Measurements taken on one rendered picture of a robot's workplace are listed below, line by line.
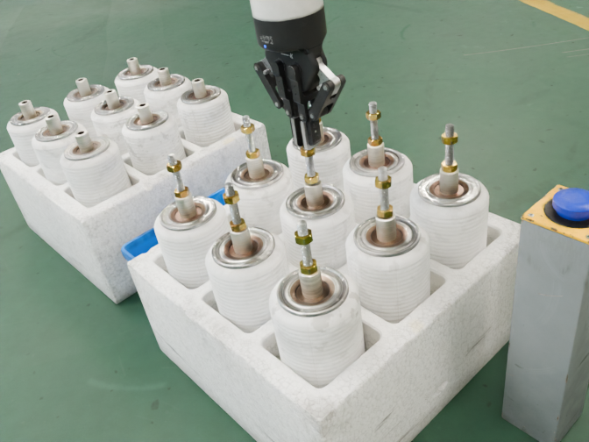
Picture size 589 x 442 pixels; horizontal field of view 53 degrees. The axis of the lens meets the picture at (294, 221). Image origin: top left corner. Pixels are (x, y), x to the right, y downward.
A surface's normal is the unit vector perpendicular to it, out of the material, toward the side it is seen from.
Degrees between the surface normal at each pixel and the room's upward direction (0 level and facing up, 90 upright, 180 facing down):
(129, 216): 90
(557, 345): 90
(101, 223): 90
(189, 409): 0
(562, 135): 0
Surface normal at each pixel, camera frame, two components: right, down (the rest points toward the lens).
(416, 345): 0.67, 0.35
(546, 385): -0.73, 0.47
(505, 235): -0.14, -0.81
